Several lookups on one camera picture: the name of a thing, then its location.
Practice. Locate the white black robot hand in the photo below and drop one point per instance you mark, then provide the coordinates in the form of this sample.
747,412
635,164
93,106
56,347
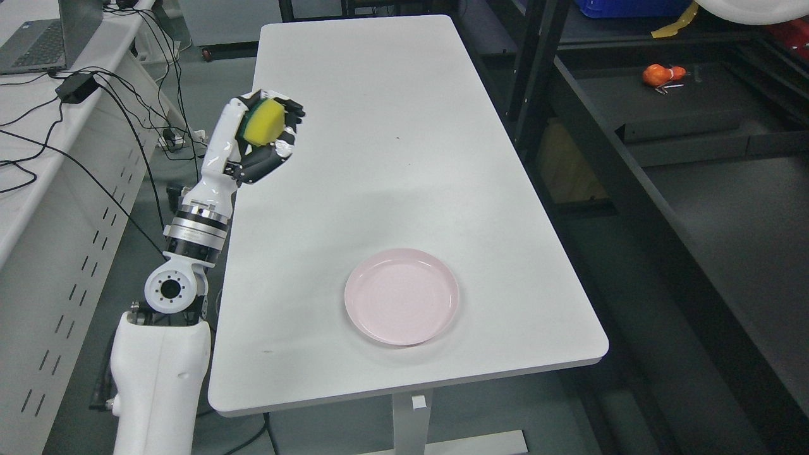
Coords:
230,162

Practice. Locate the green yellow sponge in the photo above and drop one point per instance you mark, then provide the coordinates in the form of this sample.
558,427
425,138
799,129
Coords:
263,123

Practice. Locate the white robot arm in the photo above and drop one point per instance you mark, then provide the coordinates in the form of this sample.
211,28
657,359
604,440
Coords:
160,351

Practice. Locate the black metal shelf rack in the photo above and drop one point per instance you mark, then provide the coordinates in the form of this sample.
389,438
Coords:
711,171

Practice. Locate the white power strip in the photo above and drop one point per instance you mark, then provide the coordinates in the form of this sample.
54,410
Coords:
175,138

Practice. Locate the white perforated side desk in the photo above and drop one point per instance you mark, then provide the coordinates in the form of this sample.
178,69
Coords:
63,213

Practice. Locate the black power adapter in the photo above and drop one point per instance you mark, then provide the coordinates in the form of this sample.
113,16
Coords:
76,88

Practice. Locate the white table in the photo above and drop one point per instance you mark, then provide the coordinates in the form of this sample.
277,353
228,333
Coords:
400,147

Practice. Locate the grey laptop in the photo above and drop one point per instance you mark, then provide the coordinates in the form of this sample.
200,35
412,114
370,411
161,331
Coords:
46,35

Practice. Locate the pink round plate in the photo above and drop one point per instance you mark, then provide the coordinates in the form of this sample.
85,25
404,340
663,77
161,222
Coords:
401,297

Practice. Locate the blue plastic bin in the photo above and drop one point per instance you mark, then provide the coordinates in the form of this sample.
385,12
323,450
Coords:
632,8

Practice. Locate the orange toy object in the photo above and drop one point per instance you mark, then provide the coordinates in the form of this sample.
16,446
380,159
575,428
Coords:
657,75

